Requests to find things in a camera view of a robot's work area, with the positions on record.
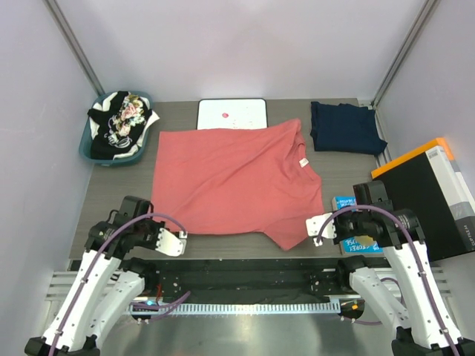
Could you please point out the black orange box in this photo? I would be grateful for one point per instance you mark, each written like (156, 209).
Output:
(428, 181)

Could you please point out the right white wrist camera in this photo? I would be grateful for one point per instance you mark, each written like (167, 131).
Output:
(321, 228)

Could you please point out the black floral t shirt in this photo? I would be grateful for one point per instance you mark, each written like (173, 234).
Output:
(118, 122)

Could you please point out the right aluminium corner post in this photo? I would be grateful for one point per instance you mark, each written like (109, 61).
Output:
(419, 23)

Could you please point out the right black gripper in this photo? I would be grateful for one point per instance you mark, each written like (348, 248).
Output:
(340, 235)

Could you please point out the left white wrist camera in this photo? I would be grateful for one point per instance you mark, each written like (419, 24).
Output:
(172, 244)

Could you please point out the yellow cup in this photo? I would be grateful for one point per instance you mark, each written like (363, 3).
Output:
(365, 240)

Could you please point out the white board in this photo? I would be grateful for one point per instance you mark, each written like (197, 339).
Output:
(232, 114)

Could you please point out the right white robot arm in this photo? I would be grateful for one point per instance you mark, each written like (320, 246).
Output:
(420, 323)

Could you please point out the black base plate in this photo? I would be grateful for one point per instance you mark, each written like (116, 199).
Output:
(247, 282)

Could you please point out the blue illustrated book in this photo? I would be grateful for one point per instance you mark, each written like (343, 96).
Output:
(350, 246)

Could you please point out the aluminium corner post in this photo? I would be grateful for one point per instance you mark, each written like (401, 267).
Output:
(419, 23)
(73, 43)

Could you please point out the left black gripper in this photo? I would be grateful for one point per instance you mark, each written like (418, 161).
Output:
(157, 225)

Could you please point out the teal laundry basket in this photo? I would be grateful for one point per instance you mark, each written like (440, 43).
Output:
(87, 146)

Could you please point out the red t shirt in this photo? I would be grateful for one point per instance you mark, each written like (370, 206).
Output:
(238, 181)

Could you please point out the folded navy t shirt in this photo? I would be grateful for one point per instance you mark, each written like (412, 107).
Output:
(345, 128)

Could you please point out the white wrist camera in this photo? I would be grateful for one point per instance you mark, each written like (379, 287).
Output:
(172, 244)
(321, 228)

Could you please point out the aluminium frame rail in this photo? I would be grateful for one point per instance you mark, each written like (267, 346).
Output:
(338, 303)

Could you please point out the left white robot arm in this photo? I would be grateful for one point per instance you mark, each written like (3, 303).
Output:
(106, 282)

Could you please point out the left aluminium corner post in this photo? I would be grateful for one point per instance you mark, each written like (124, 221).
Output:
(73, 43)

